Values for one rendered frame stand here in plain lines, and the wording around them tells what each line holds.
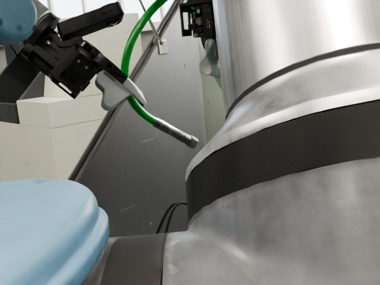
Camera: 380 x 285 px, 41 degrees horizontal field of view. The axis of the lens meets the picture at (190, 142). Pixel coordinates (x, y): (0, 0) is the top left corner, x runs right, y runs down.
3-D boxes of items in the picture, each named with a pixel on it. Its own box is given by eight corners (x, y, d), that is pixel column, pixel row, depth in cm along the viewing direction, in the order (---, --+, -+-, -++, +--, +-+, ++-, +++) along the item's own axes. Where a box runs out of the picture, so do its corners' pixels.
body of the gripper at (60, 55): (77, 102, 89) (21, 57, 87) (108, 65, 90) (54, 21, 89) (78, 95, 81) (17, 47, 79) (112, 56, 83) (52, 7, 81)
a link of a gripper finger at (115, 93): (128, 125, 86) (85, 91, 85) (149, 98, 87) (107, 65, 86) (129, 122, 83) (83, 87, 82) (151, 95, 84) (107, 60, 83)
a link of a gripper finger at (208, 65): (195, 96, 84) (190, 40, 82) (216, 91, 88) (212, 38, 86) (210, 96, 82) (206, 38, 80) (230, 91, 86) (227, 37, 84)
